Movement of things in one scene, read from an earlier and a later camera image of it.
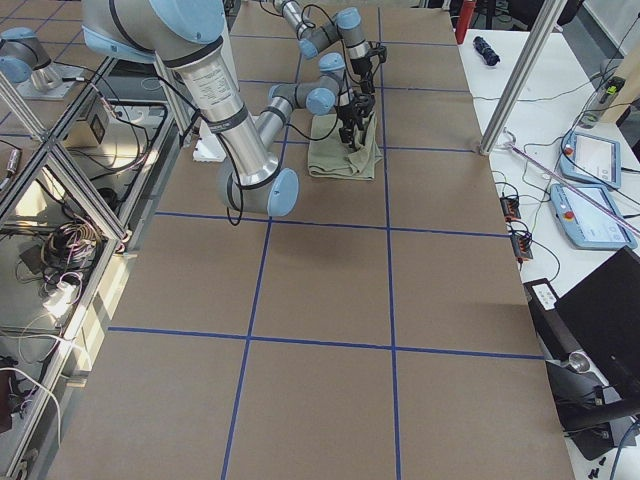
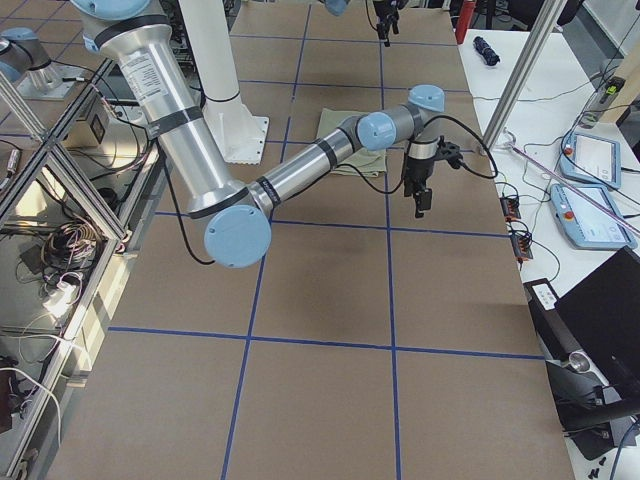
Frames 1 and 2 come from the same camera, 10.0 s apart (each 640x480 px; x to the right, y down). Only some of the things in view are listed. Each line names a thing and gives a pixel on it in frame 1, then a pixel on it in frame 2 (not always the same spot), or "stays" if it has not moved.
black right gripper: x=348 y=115 to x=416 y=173
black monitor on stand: x=590 y=338 stays
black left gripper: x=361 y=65 to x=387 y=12
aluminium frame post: x=523 y=66 stays
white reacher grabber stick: x=510 y=145 stays
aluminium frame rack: x=81 y=161 stays
